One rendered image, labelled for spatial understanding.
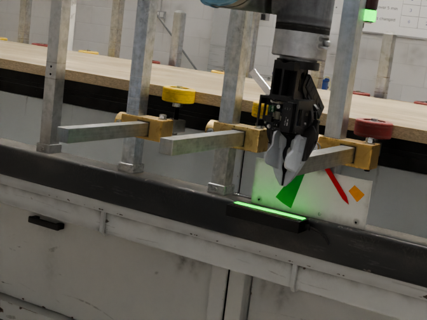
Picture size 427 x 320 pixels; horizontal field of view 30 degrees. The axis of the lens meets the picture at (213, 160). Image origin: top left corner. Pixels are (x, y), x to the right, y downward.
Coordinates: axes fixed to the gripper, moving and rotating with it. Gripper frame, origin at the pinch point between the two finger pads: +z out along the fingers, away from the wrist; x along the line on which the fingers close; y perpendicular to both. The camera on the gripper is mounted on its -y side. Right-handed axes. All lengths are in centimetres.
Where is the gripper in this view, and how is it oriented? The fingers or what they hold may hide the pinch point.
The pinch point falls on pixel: (286, 178)
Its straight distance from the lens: 136.4
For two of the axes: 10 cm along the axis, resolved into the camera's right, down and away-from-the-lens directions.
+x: 8.5, 1.9, -4.9
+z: -1.3, 9.8, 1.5
